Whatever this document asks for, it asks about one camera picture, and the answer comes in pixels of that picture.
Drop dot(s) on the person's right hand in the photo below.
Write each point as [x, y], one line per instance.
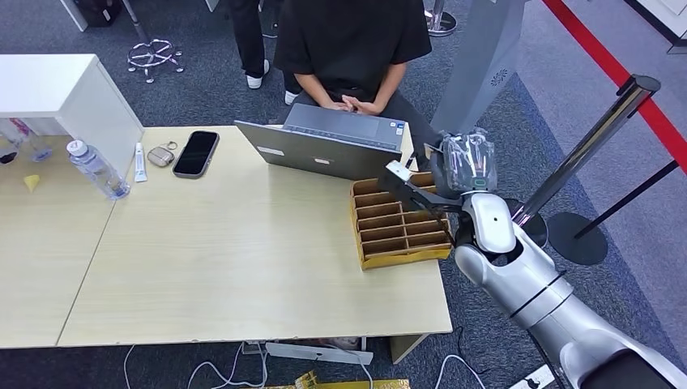
[337, 106]

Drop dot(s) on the person's left hand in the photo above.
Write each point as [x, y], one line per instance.
[367, 107]

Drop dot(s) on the cardboard divider tray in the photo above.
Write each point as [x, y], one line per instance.
[386, 233]

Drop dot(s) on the person's left forearm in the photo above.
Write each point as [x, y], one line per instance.
[390, 86]

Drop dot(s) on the person's right forearm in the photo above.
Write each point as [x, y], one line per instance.
[311, 91]

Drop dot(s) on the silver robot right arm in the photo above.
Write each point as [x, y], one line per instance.
[536, 295]

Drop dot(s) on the seated person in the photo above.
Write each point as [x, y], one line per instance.
[349, 43]

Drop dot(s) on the standing person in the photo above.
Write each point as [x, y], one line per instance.
[249, 37]

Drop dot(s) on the grey laptop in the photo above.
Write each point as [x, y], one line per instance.
[322, 156]

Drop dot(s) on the round chrome stanchion base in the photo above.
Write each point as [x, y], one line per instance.
[440, 24]

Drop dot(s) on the grey standing panel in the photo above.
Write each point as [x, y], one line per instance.
[483, 53]

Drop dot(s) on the black smartphone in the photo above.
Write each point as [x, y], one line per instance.
[196, 154]

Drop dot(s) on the chrome chair base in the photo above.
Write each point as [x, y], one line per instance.
[153, 55]

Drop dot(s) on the small white tube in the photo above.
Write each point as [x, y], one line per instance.
[140, 164]

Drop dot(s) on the wooden desk leg panel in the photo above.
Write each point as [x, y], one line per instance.
[405, 346]

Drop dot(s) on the red barrier belt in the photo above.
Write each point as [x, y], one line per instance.
[606, 59]

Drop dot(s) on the long white power strip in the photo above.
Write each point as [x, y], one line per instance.
[316, 353]

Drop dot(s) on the clear water bottle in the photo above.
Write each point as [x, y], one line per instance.
[96, 169]

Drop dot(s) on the white cabinet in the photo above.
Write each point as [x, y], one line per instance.
[80, 102]

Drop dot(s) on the black bag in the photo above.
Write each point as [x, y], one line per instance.
[96, 11]

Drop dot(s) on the gold foil bag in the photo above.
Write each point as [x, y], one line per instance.
[343, 384]

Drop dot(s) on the clear plastic cup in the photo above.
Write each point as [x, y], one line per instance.
[35, 145]

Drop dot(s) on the white furniture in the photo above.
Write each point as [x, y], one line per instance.
[665, 21]

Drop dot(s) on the small yellow object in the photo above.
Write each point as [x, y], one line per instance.
[32, 182]

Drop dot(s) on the small black object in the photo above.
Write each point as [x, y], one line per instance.
[7, 158]

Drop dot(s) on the chrome stanchion post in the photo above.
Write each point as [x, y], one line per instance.
[585, 147]

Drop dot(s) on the black stanchion post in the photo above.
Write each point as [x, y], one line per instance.
[577, 239]

